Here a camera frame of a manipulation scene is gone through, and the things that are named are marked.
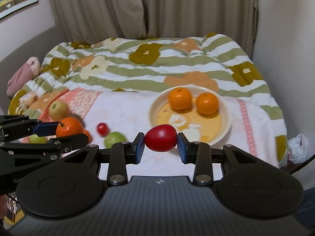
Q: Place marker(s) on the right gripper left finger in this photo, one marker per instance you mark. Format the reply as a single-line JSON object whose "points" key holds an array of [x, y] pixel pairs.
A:
{"points": [[122, 154]]}

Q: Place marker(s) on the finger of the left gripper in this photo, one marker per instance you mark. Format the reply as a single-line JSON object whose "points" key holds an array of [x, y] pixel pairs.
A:
{"points": [[54, 147], [15, 127]]}

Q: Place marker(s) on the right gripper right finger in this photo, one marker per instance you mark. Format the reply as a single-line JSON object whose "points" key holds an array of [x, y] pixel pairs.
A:
{"points": [[199, 154]]}

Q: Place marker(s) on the green apple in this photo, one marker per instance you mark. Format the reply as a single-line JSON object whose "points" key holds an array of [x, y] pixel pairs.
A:
{"points": [[35, 139], [113, 138]]}

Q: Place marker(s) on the small orange tangerine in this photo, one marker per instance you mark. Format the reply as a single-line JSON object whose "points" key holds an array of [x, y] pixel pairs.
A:
{"points": [[69, 126]]}

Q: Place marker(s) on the yellow-green apple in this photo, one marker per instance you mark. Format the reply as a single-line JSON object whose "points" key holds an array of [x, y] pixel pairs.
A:
{"points": [[58, 110]]}

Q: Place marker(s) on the large red tomato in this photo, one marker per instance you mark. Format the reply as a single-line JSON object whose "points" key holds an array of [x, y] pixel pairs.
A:
{"points": [[161, 138]]}

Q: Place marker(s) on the cream fruit bowl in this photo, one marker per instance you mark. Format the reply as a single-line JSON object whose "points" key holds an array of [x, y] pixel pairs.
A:
{"points": [[197, 127]]}

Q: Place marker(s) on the small printed box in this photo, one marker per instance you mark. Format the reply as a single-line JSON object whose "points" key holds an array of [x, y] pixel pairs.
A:
{"points": [[27, 100]]}

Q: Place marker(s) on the small red cherry tomato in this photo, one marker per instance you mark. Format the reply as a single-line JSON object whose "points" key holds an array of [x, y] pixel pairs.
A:
{"points": [[103, 129]]}

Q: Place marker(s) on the orange in bowl right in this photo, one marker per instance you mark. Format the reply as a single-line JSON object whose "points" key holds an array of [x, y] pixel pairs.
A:
{"points": [[207, 103]]}

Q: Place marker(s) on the orange in bowl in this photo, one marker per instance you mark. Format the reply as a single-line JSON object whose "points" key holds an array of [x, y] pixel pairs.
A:
{"points": [[180, 98], [207, 103]]}

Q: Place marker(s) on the pink floral towel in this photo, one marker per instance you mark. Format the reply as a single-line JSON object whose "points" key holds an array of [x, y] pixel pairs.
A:
{"points": [[127, 112]]}

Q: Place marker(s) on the orange in bowl left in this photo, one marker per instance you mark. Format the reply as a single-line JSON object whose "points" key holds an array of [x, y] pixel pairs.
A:
{"points": [[180, 98]]}

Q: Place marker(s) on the pink plush pillow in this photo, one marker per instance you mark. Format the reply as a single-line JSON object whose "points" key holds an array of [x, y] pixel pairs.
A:
{"points": [[28, 71]]}

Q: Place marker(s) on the grey headboard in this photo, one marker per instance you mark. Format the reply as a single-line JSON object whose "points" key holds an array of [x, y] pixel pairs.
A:
{"points": [[38, 46]]}

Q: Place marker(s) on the floral striped quilt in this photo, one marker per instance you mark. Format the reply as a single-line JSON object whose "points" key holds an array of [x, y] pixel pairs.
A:
{"points": [[214, 61]]}

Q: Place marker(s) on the white plastic bag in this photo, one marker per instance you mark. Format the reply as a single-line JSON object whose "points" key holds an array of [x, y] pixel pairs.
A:
{"points": [[297, 149]]}

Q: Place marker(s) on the beige curtain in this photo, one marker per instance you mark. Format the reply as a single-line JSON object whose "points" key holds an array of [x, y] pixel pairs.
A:
{"points": [[92, 21]]}

